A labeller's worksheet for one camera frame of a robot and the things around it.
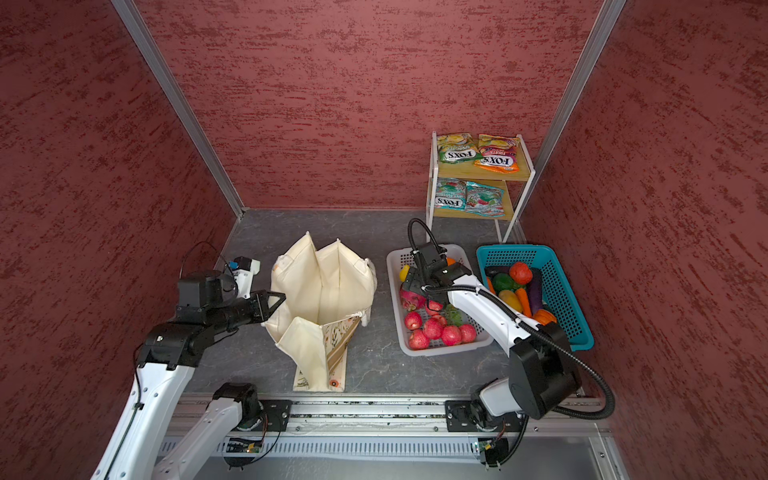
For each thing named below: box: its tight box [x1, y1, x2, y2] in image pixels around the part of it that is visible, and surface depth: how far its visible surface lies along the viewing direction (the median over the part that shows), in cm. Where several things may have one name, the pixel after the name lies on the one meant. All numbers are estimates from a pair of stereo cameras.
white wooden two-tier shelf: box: [426, 132, 536, 243], surface depth 99 cm
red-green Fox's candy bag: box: [466, 181, 506, 217], surface depth 100 cm
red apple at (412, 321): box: [404, 311, 423, 331], surface depth 88 cm
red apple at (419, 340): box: [409, 329, 430, 350], surface depth 83 cm
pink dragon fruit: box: [400, 289, 427, 311], surface depth 89 cm
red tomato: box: [509, 262, 533, 285], surface depth 96 cm
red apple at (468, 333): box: [460, 324, 477, 344], surface depth 85 cm
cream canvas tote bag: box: [262, 231, 377, 392], surface depth 78 cm
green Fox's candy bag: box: [437, 132, 483, 165], surface depth 91 cm
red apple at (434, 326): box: [423, 315, 446, 340], surface depth 81 cm
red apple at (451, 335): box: [441, 325, 463, 346], surface depth 81 cm
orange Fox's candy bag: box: [474, 134, 520, 174], surface depth 89 cm
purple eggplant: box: [527, 267, 543, 315], surface depth 97 cm
